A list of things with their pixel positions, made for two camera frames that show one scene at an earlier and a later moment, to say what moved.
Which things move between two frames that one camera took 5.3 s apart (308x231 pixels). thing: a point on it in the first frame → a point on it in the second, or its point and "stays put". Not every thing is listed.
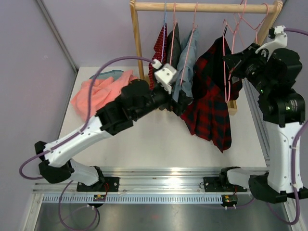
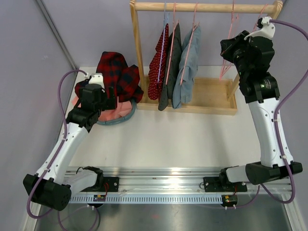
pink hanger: (175, 23) stays put
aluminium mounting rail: (146, 180) stays put
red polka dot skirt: (160, 53) stays put
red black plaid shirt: (213, 86) → (117, 73)
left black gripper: (172, 105) → (109, 103)
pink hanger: (194, 25) stays put
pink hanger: (257, 28) → (257, 19)
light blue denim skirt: (183, 90) stays put
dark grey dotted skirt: (173, 47) stays put
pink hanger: (225, 24) → (226, 65)
